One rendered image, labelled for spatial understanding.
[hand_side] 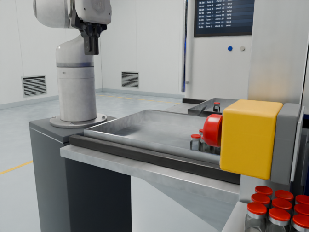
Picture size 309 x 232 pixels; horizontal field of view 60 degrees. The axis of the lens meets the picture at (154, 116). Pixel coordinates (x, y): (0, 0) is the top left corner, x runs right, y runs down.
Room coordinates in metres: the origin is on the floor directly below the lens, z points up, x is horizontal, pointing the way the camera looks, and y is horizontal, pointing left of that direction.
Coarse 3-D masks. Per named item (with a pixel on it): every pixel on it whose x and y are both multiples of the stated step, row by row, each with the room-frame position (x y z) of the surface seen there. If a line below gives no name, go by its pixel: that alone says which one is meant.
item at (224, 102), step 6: (204, 102) 0.95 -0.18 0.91; (210, 102) 1.01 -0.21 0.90; (222, 102) 1.04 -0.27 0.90; (228, 102) 1.02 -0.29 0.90; (234, 102) 1.01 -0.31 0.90; (192, 108) 0.86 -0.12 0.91; (198, 108) 0.91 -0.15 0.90; (210, 108) 1.00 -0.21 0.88; (222, 108) 1.00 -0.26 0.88; (192, 114) 0.83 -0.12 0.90; (204, 114) 0.81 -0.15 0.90; (210, 114) 0.80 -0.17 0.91; (306, 132) 0.66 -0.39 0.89
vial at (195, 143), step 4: (192, 136) 0.51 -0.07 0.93; (196, 136) 0.50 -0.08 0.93; (200, 136) 0.51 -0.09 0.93; (192, 140) 0.51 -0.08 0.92; (196, 140) 0.50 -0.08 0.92; (192, 144) 0.50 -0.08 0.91; (196, 144) 0.50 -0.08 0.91; (200, 144) 0.50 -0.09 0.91; (192, 148) 0.50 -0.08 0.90; (196, 148) 0.50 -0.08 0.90
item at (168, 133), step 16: (144, 112) 0.81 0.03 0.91; (160, 112) 0.79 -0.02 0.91; (96, 128) 0.63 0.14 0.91; (112, 128) 0.68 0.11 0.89; (128, 128) 0.72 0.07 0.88; (144, 128) 0.72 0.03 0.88; (160, 128) 0.72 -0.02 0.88; (176, 128) 0.72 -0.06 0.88; (192, 128) 0.72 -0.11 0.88; (128, 144) 0.53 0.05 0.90; (144, 144) 0.51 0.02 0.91; (160, 144) 0.49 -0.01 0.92; (176, 144) 0.59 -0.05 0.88; (208, 160) 0.44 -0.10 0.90
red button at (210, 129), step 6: (216, 114) 0.32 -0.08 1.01; (210, 120) 0.31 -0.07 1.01; (216, 120) 0.31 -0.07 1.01; (222, 120) 0.31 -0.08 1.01; (204, 126) 0.31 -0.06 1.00; (210, 126) 0.30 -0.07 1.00; (216, 126) 0.30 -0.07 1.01; (204, 132) 0.31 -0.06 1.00; (210, 132) 0.30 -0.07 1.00; (216, 132) 0.30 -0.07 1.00; (204, 138) 0.31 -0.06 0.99; (210, 138) 0.30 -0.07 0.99; (216, 138) 0.30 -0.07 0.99; (210, 144) 0.31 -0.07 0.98; (216, 144) 0.30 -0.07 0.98
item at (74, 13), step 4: (72, 12) 0.62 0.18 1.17; (76, 12) 0.62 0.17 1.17; (72, 16) 0.62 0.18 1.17; (76, 16) 0.62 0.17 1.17; (72, 20) 0.62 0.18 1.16; (76, 20) 0.62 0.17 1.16; (72, 24) 0.61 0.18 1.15; (76, 24) 0.62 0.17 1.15; (80, 24) 0.63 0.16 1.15; (76, 28) 0.63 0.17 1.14; (80, 28) 0.63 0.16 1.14
